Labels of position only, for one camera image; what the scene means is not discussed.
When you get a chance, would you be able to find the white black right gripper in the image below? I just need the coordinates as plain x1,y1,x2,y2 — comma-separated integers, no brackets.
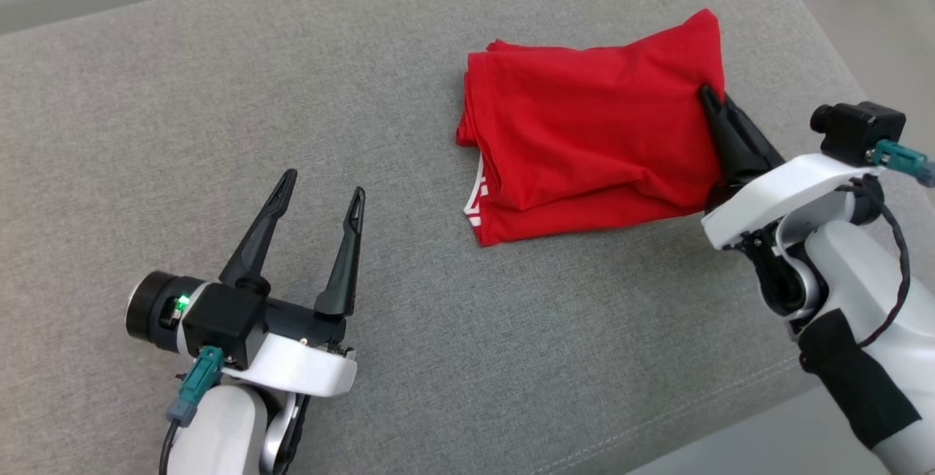
700,85,881,251

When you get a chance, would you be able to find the grey fabric sofa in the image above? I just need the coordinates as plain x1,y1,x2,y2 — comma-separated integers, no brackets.
0,0,935,475

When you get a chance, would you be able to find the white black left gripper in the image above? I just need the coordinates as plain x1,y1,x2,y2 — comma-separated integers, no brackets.
219,168,366,398

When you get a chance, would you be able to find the red jersey striped trim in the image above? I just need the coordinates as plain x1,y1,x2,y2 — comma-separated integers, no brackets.
456,9,728,247

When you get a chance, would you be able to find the black cylindrical left gripper motor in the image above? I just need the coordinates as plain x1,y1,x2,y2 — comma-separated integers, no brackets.
126,270,192,354

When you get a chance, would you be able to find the teal left camera connector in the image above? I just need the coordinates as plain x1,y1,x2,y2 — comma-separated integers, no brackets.
167,347,225,426

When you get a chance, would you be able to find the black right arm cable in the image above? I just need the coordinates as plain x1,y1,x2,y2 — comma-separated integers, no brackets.
840,175,912,348

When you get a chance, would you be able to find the teal camera connector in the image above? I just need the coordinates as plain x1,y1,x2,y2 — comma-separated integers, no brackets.
871,139,935,187
167,347,225,426

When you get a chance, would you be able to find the teal right camera connector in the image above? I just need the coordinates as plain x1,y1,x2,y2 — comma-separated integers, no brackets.
871,139,935,187

